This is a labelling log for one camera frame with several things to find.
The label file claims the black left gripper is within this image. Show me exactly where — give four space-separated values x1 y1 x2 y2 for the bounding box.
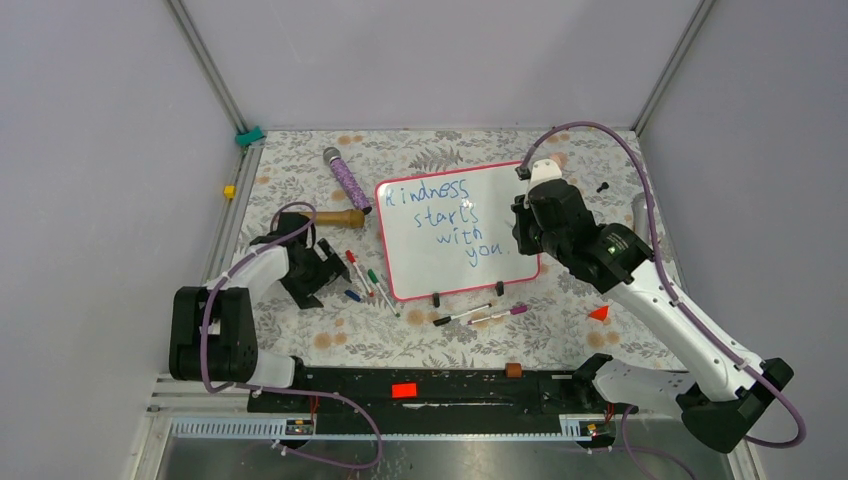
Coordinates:
282 240 349 308

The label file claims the blue marker cap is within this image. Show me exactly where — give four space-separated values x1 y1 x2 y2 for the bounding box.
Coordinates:
344 290 362 303

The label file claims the pink framed whiteboard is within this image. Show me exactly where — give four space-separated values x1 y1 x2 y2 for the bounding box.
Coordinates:
374 163 540 301

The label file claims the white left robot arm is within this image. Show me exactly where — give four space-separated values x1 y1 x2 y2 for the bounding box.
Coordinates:
169 212 350 411

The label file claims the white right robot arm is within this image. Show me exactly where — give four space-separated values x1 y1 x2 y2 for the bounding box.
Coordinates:
511 178 794 453

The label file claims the red capped marker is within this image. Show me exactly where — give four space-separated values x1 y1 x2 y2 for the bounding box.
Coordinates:
345 250 374 297

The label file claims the green capped marker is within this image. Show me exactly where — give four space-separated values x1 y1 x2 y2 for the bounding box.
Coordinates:
367 269 400 318

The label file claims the silver toy microphone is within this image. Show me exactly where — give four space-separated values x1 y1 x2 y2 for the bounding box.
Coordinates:
631 192 651 244

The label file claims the purple capped marker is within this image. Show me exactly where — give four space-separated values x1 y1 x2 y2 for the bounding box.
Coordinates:
466 305 529 325

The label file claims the floral patterned mat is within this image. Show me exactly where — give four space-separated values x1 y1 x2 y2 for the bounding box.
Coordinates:
235 130 680 370

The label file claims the orange triangle block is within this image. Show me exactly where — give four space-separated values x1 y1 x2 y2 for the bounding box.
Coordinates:
587 305 610 322

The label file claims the purple glitter microphone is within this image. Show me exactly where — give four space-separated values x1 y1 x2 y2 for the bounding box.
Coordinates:
323 147 372 215

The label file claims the black capped marker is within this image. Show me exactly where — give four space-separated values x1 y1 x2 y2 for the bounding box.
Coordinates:
432 303 492 327

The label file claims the red tape label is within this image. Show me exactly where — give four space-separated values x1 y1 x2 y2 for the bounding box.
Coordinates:
391 382 418 399

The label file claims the brown small block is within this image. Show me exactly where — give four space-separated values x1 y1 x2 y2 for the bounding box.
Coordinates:
504 362 523 379

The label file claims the green corner clamp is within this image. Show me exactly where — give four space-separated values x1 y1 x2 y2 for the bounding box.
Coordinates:
235 126 265 148

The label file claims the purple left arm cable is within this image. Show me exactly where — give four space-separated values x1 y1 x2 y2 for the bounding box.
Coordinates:
198 201 386 472

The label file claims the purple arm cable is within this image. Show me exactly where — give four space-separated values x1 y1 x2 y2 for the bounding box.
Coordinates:
198 201 386 472
516 121 808 480

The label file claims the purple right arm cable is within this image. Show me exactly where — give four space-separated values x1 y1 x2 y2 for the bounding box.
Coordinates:
516 121 808 480

